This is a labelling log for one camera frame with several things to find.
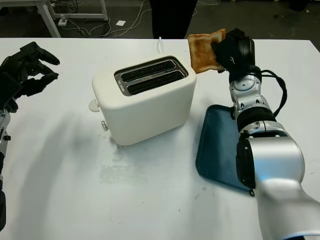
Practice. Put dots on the white two-slot toaster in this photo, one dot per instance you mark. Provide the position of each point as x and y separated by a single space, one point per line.
150 112

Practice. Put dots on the small dark debris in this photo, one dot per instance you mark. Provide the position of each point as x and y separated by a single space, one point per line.
281 17

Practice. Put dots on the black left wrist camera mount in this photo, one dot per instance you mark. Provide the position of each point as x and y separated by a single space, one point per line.
8 86

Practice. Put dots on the white power strip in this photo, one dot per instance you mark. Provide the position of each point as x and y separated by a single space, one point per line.
63 22

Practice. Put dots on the black equipment base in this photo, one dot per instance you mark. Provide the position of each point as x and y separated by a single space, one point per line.
298 5

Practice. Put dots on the person in dark trousers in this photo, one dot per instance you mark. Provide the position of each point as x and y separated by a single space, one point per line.
170 20

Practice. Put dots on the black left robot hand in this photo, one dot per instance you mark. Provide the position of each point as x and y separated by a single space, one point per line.
37 82

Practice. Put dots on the white background desk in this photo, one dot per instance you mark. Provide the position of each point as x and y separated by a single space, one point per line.
50 22

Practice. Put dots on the browned toast slice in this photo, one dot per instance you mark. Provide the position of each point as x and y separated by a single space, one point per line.
202 53

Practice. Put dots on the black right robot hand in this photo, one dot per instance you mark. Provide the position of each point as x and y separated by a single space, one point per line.
237 53

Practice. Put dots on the dark blue plastic tray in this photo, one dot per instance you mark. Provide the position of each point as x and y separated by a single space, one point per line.
217 150

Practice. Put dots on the white square paper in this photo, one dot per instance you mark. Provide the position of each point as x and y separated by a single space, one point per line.
120 23

